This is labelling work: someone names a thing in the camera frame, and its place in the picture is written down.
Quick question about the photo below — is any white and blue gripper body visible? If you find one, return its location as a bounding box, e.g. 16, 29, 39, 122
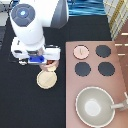
11, 37, 61, 65

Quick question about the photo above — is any cream round plate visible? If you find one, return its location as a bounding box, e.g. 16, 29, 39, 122
37, 71, 57, 89

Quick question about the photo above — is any pink pot lid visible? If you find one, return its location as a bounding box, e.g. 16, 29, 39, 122
73, 45, 89, 60

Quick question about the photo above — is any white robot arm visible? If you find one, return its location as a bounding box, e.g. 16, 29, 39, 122
10, 0, 69, 65

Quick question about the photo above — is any pink toy stove top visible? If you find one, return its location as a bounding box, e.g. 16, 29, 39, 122
66, 41, 128, 128

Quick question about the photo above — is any blue patterned cloth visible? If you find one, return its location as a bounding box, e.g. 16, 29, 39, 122
67, 0, 105, 16

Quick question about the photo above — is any black burner disc back right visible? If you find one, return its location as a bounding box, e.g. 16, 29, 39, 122
96, 45, 111, 58

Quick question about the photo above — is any black burner disc front right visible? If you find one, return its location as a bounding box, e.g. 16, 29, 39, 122
98, 62, 115, 76

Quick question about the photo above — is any large grey bowl sink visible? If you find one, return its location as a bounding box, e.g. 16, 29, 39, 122
75, 87, 115, 128

